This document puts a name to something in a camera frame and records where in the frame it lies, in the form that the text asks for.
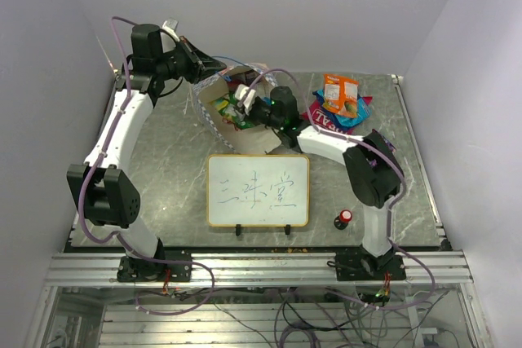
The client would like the red emergency stop button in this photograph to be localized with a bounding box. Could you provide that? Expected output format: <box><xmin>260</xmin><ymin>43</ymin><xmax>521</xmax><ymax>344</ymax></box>
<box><xmin>334</xmin><ymin>209</ymin><xmax>353</xmax><ymax>230</ymax></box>

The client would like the white board with yellow frame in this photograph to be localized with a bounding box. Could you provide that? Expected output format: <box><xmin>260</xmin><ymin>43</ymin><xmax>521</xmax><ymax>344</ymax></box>
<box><xmin>206</xmin><ymin>154</ymin><xmax>310</xmax><ymax>227</ymax></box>

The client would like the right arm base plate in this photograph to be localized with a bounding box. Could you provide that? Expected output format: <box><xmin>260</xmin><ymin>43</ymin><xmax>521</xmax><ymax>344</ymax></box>
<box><xmin>326</xmin><ymin>248</ymin><xmax>407</xmax><ymax>282</ymax></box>

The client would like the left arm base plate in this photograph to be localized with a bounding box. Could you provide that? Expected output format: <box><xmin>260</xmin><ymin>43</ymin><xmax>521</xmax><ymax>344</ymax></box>
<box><xmin>116</xmin><ymin>250</ymin><xmax>192</xmax><ymax>283</ymax></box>

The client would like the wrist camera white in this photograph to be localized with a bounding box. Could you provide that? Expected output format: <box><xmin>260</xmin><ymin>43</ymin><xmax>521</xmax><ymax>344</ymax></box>
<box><xmin>234</xmin><ymin>84</ymin><xmax>257</xmax><ymax>115</ymax></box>
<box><xmin>161</xmin><ymin>18</ymin><xmax>179</xmax><ymax>42</ymax></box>

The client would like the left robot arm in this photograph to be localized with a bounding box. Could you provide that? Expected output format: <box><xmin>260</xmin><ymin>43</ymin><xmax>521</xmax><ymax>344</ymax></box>
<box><xmin>67</xmin><ymin>19</ymin><xmax>226</xmax><ymax>282</ymax></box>

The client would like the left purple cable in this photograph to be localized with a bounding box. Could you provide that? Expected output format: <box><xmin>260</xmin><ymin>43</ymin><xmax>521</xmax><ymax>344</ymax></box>
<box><xmin>77</xmin><ymin>16</ymin><xmax>215</xmax><ymax>316</ymax></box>

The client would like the blue checkered paper bag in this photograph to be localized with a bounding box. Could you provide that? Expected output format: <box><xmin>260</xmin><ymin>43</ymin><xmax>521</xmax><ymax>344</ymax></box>
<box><xmin>192</xmin><ymin>61</ymin><xmax>281</xmax><ymax>155</ymax></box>

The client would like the pink snack bag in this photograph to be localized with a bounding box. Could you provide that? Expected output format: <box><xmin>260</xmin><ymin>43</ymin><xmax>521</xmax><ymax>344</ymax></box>
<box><xmin>299</xmin><ymin>95</ymin><xmax>374</xmax><ymax>137</ymax></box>

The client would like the orange Fox's fruits candy bag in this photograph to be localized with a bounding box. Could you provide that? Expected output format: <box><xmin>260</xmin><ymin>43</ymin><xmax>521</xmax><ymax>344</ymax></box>
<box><xmin>322</xmin><ymin>74</ymin><xmax>359</xmax><ymax>118</ymax></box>

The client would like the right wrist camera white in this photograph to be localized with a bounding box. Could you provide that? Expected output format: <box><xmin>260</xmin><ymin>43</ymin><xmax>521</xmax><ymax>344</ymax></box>
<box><xmin>234</xmin><ymin>84</ymin><xmax>257</xmax><ymax>115</ymax></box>

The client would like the aluminium frame rail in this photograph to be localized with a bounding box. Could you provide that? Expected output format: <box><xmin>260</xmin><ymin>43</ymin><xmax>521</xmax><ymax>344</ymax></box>
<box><xmin>44</xmin><ymin>251</ymin><xmax>473</xmax><ymax>289</ymax></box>

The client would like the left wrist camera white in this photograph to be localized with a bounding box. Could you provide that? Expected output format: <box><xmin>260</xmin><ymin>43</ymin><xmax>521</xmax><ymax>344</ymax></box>
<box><xmin>161</xmin><ymin>18</ymin><xmax>179</xmax><ymax>42</ymax></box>

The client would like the green snack bag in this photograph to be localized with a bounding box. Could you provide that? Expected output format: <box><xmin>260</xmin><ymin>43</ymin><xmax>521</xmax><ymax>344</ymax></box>
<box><xmin>210</xmin><ymin>92</ymin><xmax>254</xmax><ymax>131</ymax></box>

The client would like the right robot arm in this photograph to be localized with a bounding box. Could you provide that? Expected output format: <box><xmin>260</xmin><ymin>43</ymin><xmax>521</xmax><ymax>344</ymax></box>
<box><xmin>234</xmin><ymin>85</ymin><xmax>405</xmax><ymax>280</ymax></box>

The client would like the purple Fox's berries bag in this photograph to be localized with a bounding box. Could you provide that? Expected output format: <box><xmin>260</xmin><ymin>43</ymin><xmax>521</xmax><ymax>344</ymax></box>
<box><xmin>366</xmin><ymin>130</ymin><xmax>398</xmax><ymax>166</ymax></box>

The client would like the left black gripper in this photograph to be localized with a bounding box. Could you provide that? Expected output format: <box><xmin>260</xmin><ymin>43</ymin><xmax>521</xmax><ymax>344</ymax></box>
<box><xmin>157</xmin><ymin>37</ymin><xmax>228</xmax><ymax>85</ymax></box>

